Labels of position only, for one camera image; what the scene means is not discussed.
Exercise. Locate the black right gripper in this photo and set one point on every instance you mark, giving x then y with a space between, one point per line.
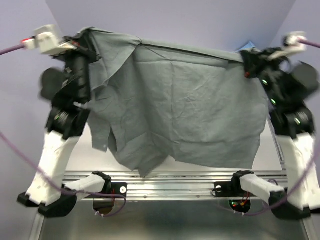
253 61

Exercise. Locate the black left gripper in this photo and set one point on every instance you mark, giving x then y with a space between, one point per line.
81 47

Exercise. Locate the grey long sleeve shirt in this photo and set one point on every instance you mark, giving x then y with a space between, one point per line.
152 100

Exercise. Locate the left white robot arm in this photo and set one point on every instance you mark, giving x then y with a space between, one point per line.
65 125

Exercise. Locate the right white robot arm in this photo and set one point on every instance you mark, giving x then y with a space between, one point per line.
295 133

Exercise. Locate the light blue crumpled shirt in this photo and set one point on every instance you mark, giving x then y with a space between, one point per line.
248 45

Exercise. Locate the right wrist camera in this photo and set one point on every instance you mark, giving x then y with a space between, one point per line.
291 45

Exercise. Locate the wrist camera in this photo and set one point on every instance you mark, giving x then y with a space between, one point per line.
291 45
45 39

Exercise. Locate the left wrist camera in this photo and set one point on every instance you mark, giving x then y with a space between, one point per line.
45 39

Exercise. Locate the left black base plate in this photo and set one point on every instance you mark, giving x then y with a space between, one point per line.
111 189

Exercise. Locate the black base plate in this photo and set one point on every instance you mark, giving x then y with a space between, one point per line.
227 189
111 189

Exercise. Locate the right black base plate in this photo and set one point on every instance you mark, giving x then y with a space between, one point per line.
227 189

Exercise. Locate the aluminium rail frame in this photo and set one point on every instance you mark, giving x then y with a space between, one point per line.
173 203

